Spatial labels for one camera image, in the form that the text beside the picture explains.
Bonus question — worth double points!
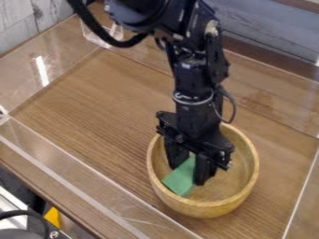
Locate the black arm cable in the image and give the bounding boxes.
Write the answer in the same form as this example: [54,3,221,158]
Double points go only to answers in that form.
[66,0,151,49]

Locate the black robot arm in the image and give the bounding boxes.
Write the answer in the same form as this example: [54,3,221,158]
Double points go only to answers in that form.
[106,0,235,186]

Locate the brown wooden bowl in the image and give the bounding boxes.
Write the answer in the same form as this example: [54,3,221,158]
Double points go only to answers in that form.
[147,124,259,218]

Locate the yellow label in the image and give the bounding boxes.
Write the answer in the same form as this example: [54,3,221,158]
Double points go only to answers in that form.
[44,207,62,228]

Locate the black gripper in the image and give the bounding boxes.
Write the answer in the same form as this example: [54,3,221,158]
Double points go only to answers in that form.
[157,103,235,186]

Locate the clear acrylic tray wall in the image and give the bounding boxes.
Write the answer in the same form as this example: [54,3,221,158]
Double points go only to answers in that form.
[0,112,201,239]

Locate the green rectangular block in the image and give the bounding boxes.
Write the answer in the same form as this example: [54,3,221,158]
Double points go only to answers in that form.
[161,156,197,197]

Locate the clear acrylic corner bracket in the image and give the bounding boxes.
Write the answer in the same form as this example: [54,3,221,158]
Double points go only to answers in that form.
[79,18,124,49]

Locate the black cable lower left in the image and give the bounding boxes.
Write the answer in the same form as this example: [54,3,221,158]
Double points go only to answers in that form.
[0,209,51,239]

